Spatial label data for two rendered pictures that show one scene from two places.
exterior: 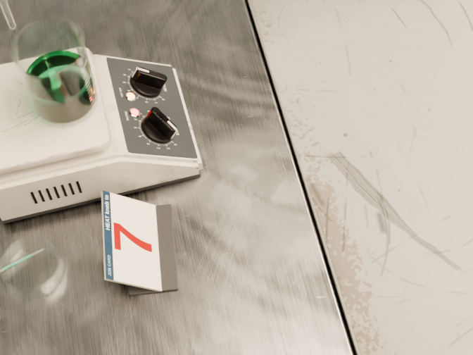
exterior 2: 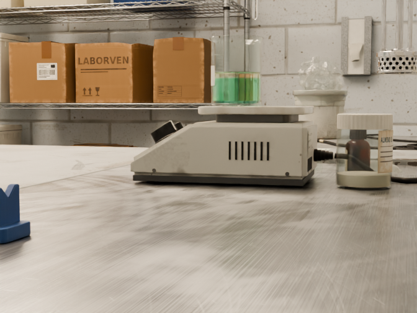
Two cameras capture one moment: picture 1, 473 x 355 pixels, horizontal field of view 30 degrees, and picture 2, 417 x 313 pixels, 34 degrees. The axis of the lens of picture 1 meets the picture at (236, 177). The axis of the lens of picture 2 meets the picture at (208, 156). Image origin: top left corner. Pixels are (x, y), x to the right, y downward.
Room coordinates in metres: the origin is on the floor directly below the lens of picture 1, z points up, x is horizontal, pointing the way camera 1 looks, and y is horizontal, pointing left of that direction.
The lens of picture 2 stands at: (1.24, 0.47, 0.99)
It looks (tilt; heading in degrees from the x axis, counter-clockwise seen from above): 4 degrees down; 205
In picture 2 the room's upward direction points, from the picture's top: straight up
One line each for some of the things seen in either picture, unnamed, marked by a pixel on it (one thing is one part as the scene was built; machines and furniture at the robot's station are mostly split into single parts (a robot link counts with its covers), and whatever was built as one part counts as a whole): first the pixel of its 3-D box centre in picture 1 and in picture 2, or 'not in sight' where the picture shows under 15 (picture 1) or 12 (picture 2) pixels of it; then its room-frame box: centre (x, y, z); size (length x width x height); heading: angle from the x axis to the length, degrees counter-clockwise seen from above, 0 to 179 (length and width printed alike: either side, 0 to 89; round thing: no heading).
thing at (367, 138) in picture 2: not in sight; (363, 150); (0.50, 0.30, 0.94); 0.06 x 0.06 x 0.08
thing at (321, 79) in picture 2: not in sight; (319, 97); (-0.50, -0.04, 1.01); 0.14 x 0.14 x 0.21
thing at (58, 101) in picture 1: (57, 78); (237, 73); (0.49, 0.15, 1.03); 0.07 x 0.06 x 0.08; 172
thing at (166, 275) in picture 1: (139, 240); not in sight; (0.39, 0.09, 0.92); 0.09 x 0.06 x 0.04; 3
